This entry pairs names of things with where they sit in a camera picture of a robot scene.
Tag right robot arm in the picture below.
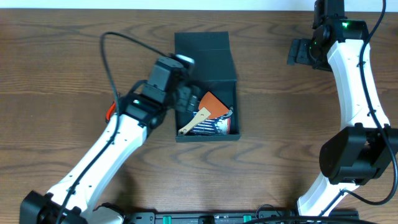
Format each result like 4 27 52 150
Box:
287 0 397 223

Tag black open gift box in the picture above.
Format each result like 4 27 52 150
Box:
174 31 241 142

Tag blue screwdriver set package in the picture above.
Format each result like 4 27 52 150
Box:
189 116 231 136

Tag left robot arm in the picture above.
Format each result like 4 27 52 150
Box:
19 54 198 223

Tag red handled pliers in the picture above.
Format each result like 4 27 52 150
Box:
105 101 116 123

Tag small claw hammer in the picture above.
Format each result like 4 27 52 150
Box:
222 106 234 119

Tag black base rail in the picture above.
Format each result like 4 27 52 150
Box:
119 210 360 224

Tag orange scraper wooden handle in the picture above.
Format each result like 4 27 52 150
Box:
178 91 229 136

